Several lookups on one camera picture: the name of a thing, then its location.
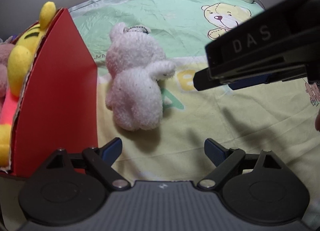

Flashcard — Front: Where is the small white bear plush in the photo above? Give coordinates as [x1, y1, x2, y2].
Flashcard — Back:
[105, 22, 176, 131]

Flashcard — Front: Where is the pink teddy bear plush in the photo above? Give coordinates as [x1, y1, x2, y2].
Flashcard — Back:
[0, 43, 14, 110]

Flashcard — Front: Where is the red cardboard box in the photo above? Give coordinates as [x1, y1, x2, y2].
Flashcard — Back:
[1, 9, 98, 178]

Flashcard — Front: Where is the bear print bed sheet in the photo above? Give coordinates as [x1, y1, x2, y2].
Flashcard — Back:
[68, 0, 320, 229]

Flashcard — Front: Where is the yellow tiger plush toy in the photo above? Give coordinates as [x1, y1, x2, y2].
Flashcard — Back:
[1, 1, 56, 170]

